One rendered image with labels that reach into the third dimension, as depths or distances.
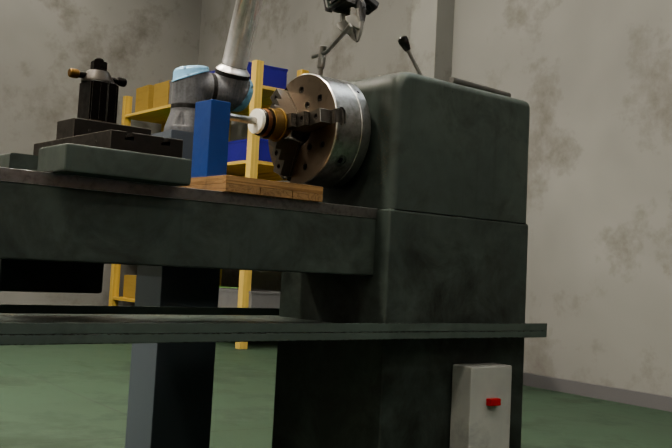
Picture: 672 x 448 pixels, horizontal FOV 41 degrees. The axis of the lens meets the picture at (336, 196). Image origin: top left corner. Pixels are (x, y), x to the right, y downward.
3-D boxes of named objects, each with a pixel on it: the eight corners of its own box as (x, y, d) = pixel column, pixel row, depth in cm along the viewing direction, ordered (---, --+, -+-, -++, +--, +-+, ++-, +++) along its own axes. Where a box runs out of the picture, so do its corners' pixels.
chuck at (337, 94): (286, 184, 273) (298, 80, 273) (354, 191, 249) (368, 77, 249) (262, 181, 267) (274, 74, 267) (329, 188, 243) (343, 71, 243)
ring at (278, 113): (276, 111, 256) (249, 106, 250) (297, 108, 249) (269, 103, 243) (275, 144, 255) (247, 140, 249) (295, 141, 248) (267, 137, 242)
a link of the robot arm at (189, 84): (164, 105, 299) (167, 65, 300) (201, 111, 306) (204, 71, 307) (178, 101, 289) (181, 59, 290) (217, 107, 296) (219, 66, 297)
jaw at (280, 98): (300, 128, 260) (286, 99, 267) (309, 116, 258) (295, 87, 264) (269, 123, 253) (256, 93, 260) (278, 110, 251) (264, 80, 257)
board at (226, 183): (244, 205, 264) (245, 191, 264) (322, 202, 236) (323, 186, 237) (151, 195, 245) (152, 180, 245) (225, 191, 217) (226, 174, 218)
